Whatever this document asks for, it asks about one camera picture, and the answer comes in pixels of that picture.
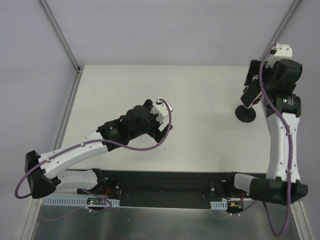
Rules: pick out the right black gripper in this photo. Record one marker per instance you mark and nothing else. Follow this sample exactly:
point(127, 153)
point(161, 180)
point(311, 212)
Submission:
point(253, 74)

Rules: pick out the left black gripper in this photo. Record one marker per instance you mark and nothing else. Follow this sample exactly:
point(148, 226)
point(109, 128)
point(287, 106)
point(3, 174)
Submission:
point(155, 125)

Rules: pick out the black phone pink case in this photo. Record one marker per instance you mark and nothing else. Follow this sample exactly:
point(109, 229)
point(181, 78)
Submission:
point(251, 94)

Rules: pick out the black phone stand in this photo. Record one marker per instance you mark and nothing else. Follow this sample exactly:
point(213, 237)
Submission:
point(246, 115)

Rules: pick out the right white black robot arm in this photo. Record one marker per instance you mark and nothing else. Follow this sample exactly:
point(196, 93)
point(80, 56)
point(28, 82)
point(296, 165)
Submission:
point(273, 84)

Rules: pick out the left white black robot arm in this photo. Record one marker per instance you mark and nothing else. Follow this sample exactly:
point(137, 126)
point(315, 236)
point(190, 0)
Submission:
point(143, 128)

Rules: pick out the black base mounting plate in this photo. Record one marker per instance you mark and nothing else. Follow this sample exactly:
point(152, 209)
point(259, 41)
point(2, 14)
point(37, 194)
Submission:
point(160, 189)

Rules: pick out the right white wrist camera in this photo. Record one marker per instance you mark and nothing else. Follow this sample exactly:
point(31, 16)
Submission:
point(278, 52)

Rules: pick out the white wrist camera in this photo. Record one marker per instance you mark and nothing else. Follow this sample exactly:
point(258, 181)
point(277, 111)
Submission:
point(160, 110)
point(278, 52)

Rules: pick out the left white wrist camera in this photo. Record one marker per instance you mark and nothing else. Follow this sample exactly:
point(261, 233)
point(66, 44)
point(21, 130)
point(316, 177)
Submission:
point(160, 110)

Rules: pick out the right aluminium frame post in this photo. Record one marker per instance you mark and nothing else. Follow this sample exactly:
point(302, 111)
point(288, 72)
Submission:
point(284, 23)

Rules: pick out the aluminium frame post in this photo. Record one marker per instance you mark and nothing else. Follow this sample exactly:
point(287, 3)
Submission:
point(59, 34)
point(284, 23)

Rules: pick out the right white cable duct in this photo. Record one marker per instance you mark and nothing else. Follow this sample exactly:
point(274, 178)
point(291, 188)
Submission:
point(219, 205)

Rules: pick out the white cable duct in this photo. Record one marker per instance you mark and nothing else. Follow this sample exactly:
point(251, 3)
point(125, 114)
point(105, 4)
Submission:
point(219, 205)
point(76, 201)

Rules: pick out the left white cable duct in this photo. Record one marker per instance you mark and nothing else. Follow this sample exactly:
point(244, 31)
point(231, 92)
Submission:
point(76, 201)

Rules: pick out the left aluminium frame post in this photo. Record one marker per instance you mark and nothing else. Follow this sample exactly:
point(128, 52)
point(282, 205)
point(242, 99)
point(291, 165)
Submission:
point(59, 34)

